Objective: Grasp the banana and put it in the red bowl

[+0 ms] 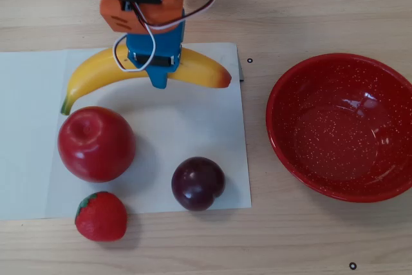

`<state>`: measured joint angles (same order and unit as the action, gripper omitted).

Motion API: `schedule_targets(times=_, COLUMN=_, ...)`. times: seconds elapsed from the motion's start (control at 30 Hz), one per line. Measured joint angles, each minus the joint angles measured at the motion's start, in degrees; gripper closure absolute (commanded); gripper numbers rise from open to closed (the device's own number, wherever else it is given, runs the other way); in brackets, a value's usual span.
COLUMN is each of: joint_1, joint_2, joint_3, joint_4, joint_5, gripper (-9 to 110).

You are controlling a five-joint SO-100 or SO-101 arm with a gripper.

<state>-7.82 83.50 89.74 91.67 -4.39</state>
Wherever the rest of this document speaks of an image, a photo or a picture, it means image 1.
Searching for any white red black servo cable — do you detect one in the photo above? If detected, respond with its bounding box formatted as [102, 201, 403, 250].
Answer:
[113, 0, 217, 72]

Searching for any yellow banana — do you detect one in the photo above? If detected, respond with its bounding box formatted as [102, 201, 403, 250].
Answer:
[60, 44, 232, 117]

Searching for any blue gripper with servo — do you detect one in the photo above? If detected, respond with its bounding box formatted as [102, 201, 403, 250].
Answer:
[125, 9, 187, 90]

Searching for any red strawberry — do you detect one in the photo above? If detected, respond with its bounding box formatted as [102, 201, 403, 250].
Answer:
[74, 191, 128, 243]

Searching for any red speckled bowl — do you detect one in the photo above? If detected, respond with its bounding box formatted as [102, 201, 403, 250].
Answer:
[265, 52, 412, 204]

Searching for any white paper sheet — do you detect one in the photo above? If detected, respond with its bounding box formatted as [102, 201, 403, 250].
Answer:
[0, 42, 252, 222]

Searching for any dark purple plum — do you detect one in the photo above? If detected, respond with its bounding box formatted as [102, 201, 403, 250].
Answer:
[171, 156, 226, 212]

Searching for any red apple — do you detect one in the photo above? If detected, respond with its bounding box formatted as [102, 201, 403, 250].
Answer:
[57, 106, 136, 184]

